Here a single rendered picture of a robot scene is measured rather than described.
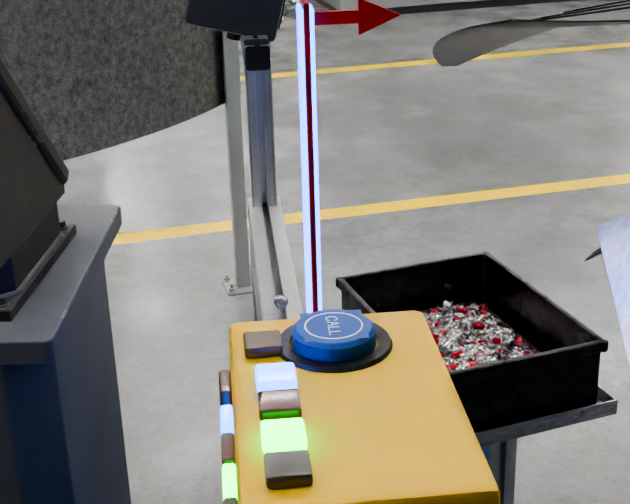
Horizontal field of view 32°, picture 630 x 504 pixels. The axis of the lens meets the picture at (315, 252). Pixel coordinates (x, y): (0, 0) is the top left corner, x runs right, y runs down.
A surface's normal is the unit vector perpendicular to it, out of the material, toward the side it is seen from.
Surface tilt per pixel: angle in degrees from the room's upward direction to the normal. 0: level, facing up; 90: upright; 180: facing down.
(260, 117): 90
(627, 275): 55
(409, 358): 0
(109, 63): 90
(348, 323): 0
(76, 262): 0
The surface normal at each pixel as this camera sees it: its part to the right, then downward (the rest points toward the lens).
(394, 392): -0.03, -0.92
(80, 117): 0.69, 0.26
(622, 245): -0.63, -0.30
